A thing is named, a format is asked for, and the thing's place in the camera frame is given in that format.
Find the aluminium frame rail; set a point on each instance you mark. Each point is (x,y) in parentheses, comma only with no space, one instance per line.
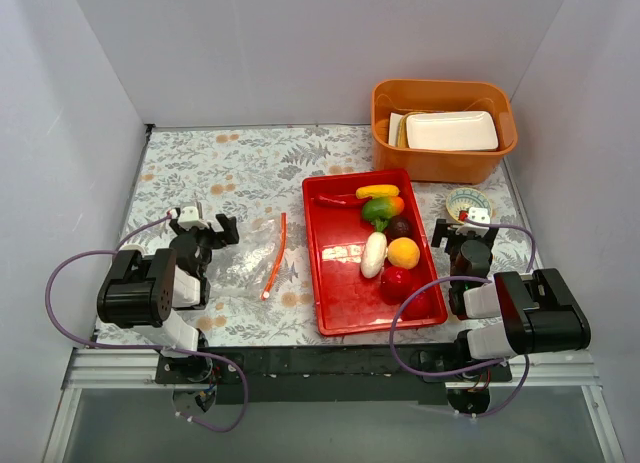
(132,369)

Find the white rectangular plate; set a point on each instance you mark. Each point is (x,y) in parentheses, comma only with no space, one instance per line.
(451,131)

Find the green orange mango toy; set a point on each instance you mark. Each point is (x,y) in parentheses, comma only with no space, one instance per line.
(382,208)

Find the red chili pepper toy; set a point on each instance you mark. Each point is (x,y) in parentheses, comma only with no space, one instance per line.
(339,201)

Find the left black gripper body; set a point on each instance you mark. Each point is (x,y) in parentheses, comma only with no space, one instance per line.
(206,234)

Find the yellow corn toy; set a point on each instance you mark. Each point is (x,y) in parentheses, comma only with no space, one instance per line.
(377,191)

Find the yellow plates in bin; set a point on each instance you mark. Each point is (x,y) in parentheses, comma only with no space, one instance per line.
(398,133)

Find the dark purple fruit toy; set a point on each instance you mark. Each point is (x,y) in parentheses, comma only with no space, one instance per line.
(399,227)

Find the small patterned bowl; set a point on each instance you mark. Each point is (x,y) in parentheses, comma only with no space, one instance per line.
(462,199)

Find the red pomegranate toy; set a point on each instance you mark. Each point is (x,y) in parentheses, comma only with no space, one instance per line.
(419,308)

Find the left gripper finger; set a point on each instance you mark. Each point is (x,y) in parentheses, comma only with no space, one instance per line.
(206,245)
(229,234)

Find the red plastic tray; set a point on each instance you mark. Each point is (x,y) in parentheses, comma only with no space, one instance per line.
(346,302)

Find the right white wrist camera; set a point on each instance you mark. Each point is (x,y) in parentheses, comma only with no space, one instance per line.
(475,214)

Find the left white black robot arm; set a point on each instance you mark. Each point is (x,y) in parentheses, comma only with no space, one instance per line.
(148,293)

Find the clear zip top bag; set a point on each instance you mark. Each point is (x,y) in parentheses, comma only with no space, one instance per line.
(248,269)

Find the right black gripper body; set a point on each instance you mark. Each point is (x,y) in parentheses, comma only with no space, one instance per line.
(445,234)

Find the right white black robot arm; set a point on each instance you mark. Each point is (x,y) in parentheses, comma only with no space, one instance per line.
(538,311)

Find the orange plastic bin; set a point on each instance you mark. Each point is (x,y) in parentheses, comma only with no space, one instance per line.
(402,96)

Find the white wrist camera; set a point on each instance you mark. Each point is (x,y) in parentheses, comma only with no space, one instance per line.
(475,214)
(189,216)

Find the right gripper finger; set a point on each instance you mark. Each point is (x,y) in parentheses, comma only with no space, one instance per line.
(442,230)
(490,236)

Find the orange fruit toy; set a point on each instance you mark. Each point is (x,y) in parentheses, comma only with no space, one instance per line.
(404,253)

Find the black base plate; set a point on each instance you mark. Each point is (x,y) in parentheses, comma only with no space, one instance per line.
(428,374)

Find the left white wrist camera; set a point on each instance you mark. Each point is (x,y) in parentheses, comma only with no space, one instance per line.
(189,216)

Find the white cup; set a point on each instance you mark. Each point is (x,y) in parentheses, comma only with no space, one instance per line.
(132,247)

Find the red apple toy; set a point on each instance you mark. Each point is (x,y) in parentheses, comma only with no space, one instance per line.
(396,284)

